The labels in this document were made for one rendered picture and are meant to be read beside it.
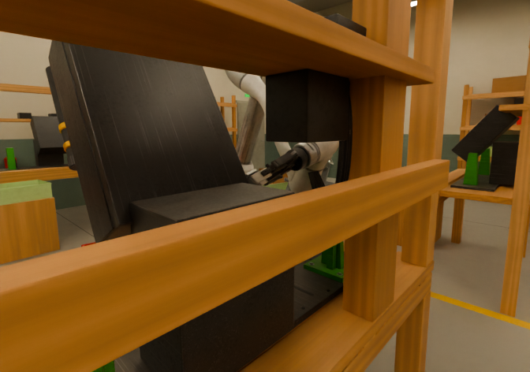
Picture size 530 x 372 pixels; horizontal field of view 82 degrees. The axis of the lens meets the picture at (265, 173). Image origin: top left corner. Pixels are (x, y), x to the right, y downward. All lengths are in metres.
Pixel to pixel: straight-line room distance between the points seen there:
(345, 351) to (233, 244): 0.52
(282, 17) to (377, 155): 0.46
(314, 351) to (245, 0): 0.70
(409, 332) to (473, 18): 7.14
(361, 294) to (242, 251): 0.57
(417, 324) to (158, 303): 1.18
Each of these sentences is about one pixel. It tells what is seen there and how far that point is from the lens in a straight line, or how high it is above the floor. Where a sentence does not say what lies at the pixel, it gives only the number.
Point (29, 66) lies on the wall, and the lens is 6.43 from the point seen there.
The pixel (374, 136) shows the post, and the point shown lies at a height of 1.36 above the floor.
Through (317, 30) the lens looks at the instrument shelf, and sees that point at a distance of 0.48.
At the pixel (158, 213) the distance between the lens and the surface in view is 0.55.
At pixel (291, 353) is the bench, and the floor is 0.88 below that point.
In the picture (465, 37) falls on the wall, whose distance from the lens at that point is 7.93.
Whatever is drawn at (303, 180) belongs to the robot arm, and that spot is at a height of 1.18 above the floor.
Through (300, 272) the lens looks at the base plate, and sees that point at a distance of 1.08.
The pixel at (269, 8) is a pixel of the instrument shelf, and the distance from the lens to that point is 0.41.
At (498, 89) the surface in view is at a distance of 7.15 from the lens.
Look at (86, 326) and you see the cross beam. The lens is 0.30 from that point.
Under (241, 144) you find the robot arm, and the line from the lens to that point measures 1.65.
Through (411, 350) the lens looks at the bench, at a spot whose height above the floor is 0.54.
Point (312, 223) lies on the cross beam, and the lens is 0.46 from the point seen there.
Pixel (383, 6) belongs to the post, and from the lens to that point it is 0.82.
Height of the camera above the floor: 1.38
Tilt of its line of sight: 8 degrees down
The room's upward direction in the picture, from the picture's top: straight up
